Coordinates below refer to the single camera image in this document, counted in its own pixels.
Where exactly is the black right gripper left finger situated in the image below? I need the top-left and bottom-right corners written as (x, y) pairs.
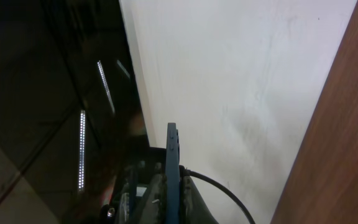
top-left (116, 174), bottom-right (167, 224)

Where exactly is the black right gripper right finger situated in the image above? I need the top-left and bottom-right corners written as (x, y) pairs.
top-left (180, 176), bottom-right (218, 224)

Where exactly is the blue smartphone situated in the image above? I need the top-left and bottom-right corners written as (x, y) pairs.
top-left (165, 123), bottom-right (180, 224)

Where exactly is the black charger cable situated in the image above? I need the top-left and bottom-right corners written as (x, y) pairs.
top-left (178, 165), bottom-right (256, 224)

